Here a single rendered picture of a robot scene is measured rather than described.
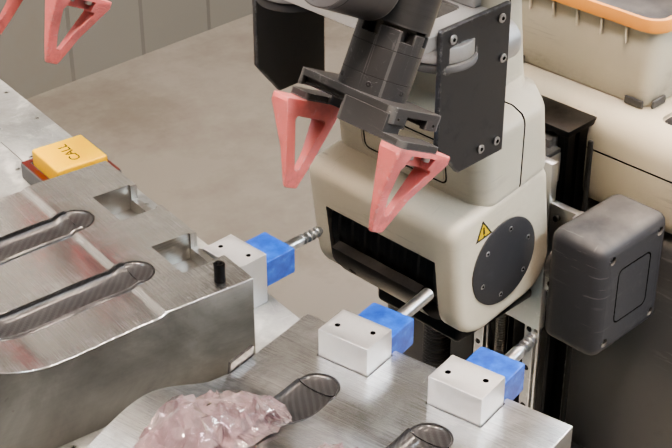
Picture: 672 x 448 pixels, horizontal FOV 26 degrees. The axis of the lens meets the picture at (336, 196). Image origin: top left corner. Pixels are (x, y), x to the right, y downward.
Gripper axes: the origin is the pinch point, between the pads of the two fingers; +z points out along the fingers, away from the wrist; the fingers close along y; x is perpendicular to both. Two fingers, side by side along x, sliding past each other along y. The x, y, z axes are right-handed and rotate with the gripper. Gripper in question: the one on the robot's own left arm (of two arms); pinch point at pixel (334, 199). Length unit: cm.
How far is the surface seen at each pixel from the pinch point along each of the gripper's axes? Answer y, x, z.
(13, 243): -28.7, -5.9, 15.9
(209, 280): -10.6, 0.7, 11.6
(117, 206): -28.7, 5.0, 11.5
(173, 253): -18.1, 3.2, 12.1
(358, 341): 3.8, 4.3, 10.7
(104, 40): -206, 151, 26
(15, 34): -206, 125, 29
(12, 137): -59, 15, 14
